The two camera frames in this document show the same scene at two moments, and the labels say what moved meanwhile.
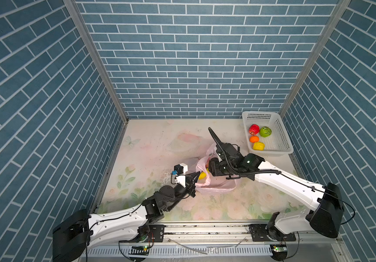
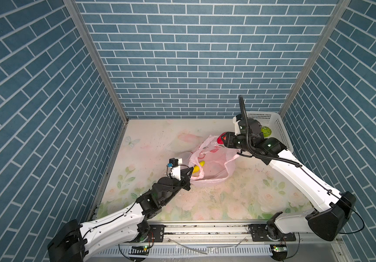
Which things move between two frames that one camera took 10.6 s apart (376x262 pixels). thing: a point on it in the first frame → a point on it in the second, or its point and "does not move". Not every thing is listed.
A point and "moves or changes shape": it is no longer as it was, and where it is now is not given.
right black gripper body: [219, 169] → [235, 142]
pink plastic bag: [213, 183] moves or changes shape
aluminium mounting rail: [224, 234] does not move
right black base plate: [258, 233] does not move
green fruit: [265, 131] does not move
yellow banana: [202, 176] → [196, 168]
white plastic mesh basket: [278, 143] does not move
